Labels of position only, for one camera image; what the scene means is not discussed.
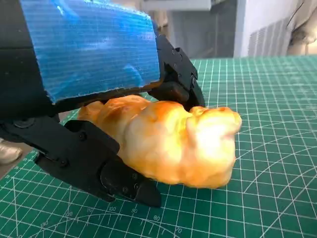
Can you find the black left robot hand blue tape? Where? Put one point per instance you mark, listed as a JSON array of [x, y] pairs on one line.
[[86, 49]]

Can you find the long striped toy bread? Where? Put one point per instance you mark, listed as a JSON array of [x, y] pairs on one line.
[[185, 148]]

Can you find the person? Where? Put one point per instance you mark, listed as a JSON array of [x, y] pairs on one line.
[[304, 24], [8, 151]]

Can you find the white mesh cabinet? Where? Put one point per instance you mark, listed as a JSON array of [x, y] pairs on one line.
[[242, 24]]

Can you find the green cutting mat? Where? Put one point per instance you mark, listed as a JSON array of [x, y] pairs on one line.
[[272, 148]]

